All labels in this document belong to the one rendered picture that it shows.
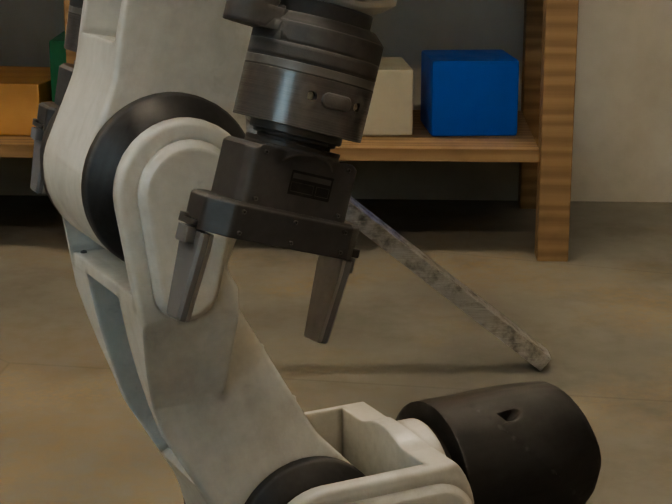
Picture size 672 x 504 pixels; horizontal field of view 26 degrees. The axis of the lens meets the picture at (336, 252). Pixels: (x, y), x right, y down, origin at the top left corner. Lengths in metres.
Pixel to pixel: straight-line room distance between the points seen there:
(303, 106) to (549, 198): 2.36
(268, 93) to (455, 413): 0.53
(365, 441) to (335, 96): 0.54
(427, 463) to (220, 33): 0.43
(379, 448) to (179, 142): 0.41
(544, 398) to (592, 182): 2.52
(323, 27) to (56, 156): 0.34
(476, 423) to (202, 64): 0.45
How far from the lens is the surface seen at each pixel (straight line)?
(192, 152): 1.11
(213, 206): 0.94
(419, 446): 1.35
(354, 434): 1.43
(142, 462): 2.20
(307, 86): 0.94
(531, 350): 2.57
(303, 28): 0.94
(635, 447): 2.28
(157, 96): 1.14
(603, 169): 3.92
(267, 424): 1.26
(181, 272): 0.96
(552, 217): 3.29
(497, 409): 1.40
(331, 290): 1.00
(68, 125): 1.20
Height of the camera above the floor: 0.85
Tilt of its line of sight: 15 degrees down
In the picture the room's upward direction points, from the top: straight up
